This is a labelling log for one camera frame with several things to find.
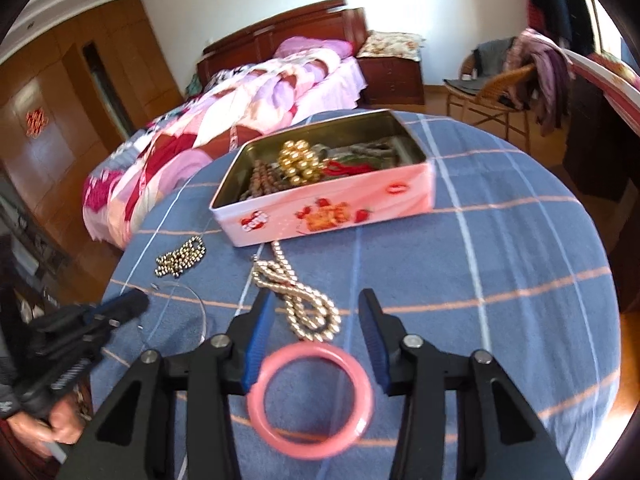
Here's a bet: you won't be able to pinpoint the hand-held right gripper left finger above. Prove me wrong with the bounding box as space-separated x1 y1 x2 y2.
55 287 277 480

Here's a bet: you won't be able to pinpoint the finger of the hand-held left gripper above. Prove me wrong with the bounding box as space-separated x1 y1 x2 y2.
82 290 150 332

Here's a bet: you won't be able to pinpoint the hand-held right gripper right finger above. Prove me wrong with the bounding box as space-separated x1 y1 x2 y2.
358 288 576 480

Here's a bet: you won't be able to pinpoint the cream pearl necklace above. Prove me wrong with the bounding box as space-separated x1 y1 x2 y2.
250 241 342 343

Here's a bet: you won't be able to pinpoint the silver metal hoop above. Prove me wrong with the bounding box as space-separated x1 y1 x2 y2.
135 282 207 348

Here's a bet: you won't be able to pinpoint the pink bangle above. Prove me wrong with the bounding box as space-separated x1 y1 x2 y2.
246 342 375 460

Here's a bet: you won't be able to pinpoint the pink tin box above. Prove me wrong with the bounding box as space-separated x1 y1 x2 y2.
209 108 436 248

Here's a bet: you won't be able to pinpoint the brown wooden bead bracelet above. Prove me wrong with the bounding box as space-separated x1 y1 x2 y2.
240 159 292 202

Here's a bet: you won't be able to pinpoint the red knot tassel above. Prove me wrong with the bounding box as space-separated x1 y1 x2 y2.
322 156 376 179

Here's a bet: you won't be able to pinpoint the gold bead necklace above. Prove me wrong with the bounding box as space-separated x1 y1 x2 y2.
276 139 327 187

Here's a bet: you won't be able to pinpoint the person's left hand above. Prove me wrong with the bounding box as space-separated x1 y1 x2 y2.
7 395 88 461

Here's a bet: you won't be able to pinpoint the dark cluttered shelf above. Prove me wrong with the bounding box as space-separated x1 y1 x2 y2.
0 170 71 311

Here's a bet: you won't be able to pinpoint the wooden wardrobe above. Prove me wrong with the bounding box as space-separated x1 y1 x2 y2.
0 0 183 271

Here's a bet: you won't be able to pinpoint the red wardrobe decoration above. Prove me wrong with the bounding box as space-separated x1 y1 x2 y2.
25 108 47 137

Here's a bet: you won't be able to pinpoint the patchwork quilt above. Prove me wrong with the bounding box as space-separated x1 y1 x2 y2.
82 50 346 242

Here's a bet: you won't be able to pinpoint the wooden nightstand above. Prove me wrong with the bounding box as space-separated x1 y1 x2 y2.
357 55 426 107

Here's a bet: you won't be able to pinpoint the bed with patchwork quilt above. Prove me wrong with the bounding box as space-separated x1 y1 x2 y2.
82 55 369 248

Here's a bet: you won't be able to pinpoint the wicker chair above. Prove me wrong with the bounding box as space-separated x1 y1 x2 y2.
444 40 538 153

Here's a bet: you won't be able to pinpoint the dark wooden desk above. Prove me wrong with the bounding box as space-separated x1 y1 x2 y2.
562 65 640 202

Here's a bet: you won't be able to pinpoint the floral cushion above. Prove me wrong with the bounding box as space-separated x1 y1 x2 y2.
356 31 425 62

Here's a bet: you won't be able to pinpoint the grey garment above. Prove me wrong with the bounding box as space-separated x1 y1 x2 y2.
444 37 517 97

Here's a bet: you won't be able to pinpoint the wooden bed headboard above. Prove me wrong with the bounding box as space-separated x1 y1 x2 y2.
196 0 368 93

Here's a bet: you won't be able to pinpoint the pink and purple clothes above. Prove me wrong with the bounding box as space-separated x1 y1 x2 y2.
505 29 576 136

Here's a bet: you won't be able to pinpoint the white and pink desk cloth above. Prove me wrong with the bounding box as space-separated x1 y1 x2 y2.
567 47 640 137

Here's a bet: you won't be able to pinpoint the pink floral pillow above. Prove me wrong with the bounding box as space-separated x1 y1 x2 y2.
590 52 640 80

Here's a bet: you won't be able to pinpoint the hanging dark coats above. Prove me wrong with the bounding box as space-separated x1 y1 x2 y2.
527 0 596 58

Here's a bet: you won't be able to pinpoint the window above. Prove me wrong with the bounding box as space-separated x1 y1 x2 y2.
575 0 632 61

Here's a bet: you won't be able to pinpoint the dark metallic bead necklace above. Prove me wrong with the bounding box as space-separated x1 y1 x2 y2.
155 236 207 278

